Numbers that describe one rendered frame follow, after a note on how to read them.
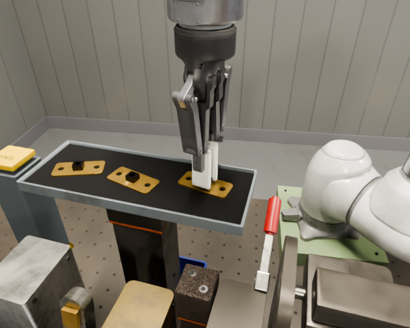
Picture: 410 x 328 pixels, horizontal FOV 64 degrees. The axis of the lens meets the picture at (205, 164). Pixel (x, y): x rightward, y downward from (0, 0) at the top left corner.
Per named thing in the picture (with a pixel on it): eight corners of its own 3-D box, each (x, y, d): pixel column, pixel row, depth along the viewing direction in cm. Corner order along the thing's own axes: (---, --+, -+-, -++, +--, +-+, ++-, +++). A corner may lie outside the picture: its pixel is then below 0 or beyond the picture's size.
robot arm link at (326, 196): (321, 181, 109) (337, 123, 96) (371, 213, 97) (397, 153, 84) (287, 200, 102) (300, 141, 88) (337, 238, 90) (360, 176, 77)
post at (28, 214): (47, 311, 84) (-20, 172, 59) (65, 286, 90) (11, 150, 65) (73, 319, 82) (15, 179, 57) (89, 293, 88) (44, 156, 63)
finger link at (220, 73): (193, 68, 43) (198, 64, 44) (198, 138, 50) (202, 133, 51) (220, 72, 42) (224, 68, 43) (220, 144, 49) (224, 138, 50)
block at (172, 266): (135, 339, 78) (101, 193, 52) (149, 308, 84) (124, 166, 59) (174, 351, 76) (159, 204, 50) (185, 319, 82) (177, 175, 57)
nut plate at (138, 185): (105, 178, 54) (104, 172, 53) (121, 167, 56) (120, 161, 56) (146, 195, 50) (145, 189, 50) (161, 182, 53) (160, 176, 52)
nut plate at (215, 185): (176, 184, 53) (176, 177, 52) (188, 172, 55) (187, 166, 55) (224, 199, 49) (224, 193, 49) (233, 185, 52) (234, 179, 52)
